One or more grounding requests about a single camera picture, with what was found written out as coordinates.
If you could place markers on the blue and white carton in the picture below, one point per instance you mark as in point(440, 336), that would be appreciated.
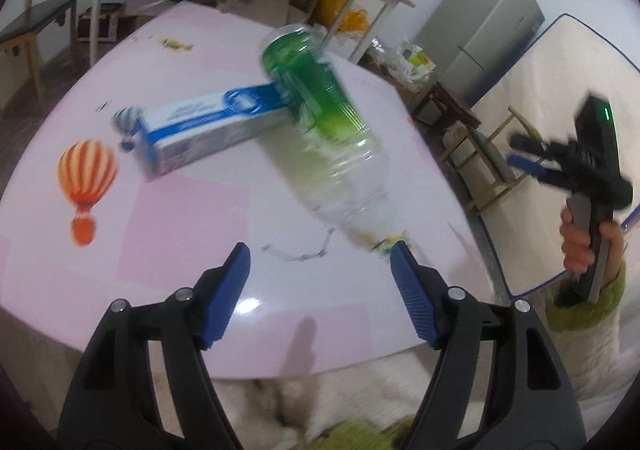
point(200, 129)

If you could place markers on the person's right hand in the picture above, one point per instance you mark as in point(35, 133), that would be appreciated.
point(575, 250)

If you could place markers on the green plastic bottle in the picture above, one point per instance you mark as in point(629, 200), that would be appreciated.
point(320, 94)

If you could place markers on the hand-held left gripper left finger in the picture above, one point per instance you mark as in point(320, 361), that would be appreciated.
point(225, 297)

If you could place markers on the white pillow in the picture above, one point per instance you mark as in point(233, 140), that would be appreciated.
point(260, 4)

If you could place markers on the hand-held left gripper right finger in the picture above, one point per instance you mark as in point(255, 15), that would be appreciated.
point(415, 297)

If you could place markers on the wooden chair with dark seat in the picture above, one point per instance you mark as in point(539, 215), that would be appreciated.
point(480, 144)

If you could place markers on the white fleece robe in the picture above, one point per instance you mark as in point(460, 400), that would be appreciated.
point(310, 395)

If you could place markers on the dark wooden stool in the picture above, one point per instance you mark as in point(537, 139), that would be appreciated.
point(445, 102)

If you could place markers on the grey refrigerator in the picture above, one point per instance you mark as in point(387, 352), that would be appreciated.
point(485, 24)

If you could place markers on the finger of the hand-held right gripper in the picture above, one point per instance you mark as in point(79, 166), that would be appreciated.
point(530, 143)
point(530, 167)

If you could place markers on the cream mattress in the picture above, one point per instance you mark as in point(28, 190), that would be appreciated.
point(550, 79)

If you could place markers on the person's right forearm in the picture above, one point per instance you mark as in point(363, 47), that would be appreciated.
point(595, 360)

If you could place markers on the dark wooden bench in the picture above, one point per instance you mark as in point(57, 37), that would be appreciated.
point(35, 14)

